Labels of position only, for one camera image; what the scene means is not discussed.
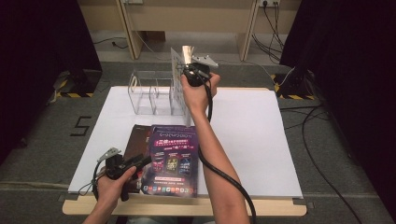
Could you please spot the person's left hand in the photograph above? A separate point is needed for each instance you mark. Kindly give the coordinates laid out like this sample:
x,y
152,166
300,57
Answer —
x,y
110,193

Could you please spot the white wall socket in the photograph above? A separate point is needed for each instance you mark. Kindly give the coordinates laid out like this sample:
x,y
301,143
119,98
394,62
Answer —
x,y
269,2
134,1

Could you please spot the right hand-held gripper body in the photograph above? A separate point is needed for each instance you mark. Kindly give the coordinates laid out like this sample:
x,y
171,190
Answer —
x,y
196,76

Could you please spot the person's right hand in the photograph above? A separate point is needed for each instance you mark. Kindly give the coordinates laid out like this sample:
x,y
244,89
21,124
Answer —
x,y
197,99

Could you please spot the beige wooden desk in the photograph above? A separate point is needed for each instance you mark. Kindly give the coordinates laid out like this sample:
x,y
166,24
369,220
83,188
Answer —
x,y
186,18

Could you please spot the clear acrylic book rack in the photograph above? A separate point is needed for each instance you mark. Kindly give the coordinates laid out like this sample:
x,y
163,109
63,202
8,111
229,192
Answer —
x,y
149,93

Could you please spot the person's legs in jeans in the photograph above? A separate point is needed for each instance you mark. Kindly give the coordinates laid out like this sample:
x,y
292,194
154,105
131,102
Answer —
x,y
162,221

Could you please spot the dark brown magazine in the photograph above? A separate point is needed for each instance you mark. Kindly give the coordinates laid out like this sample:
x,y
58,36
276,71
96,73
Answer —
x,y
137,143

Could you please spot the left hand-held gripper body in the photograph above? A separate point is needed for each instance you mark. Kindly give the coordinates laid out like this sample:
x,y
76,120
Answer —
x,y
113,166

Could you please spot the black curtain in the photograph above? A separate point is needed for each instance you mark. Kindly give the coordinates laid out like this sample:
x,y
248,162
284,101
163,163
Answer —
x,y
37,46
348,46

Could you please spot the purple magazine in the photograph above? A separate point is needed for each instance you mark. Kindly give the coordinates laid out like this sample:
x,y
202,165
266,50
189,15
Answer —
x,y
172,155

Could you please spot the yellow-black striped stand base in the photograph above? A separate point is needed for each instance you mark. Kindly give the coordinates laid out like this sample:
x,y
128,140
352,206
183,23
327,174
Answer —
x,y
295,85
84,81

